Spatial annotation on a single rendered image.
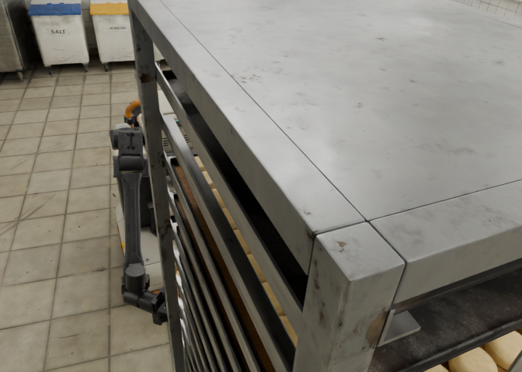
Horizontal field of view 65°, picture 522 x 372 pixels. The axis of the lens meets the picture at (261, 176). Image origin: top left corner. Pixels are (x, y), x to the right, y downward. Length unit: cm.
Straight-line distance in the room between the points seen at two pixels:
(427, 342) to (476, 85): 22
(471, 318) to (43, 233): 292
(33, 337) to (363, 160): 240
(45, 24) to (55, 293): 352
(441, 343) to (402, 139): 16
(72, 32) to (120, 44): 54
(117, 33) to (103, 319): 375
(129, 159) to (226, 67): 102
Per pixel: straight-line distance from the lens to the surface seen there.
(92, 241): 295
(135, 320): 246
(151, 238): 246
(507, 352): 61
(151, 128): 80
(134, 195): 137
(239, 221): 41
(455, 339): 37
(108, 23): 543
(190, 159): 69
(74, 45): 555
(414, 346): 36
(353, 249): 19
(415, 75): 41
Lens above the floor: 195
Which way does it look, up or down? 35 degrees down
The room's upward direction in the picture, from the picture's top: 3 degrees clockwise
